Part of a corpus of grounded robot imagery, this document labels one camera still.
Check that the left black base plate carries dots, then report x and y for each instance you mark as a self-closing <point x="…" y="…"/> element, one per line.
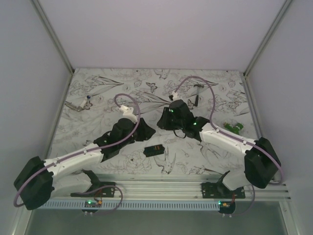
<point x="107" y="191"/>

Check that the right small circuit board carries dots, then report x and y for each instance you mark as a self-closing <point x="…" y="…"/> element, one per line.
<point x="226" y="204"/>

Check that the small black hammer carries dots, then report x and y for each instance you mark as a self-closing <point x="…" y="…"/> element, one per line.
<point x="198" y="86"/>

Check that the grey slotted cable duct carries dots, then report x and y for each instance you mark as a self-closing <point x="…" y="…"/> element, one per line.
<point x="135" y="205"/>

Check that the black fuse box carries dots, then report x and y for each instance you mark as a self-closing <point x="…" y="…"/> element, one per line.
<point x="153" y="150"/>

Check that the left small circuit board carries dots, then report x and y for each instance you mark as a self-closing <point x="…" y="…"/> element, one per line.
<point x="93" y="203"/>

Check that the green plastic connector part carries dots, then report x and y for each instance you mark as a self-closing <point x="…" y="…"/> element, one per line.
<point x="235" y="128"/>

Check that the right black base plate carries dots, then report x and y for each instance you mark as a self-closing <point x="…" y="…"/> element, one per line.
<point x="210" y="191"/>

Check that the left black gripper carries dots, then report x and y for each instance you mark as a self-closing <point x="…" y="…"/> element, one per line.
<point x="145" y="132"/>

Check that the metal clip with blue bead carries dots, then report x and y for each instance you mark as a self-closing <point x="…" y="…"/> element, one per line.
<point x="84" y="105"/>

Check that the small circuit board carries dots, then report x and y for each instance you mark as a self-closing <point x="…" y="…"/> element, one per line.
<point x="93" y="203"/>
<point x="226" y="204"/>

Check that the floral patterned table mat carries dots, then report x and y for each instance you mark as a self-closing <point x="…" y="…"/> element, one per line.
<point x="223" y="98"/>

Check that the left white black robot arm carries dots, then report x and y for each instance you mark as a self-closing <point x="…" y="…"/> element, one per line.
<point x="70" y="174"/>

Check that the aluminium rail frame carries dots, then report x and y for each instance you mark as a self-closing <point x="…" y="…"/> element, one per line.
<point x="182" y="187"/>

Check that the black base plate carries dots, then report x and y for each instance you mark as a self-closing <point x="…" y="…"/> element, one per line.
<point x="107" y="191"/>
<point x="210" y="191"/>

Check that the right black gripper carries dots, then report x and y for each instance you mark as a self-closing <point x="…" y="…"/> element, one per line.
<point x="163" y="123"/>

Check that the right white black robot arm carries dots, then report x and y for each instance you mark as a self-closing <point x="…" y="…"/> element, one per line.
<point x="260" y="159"/>

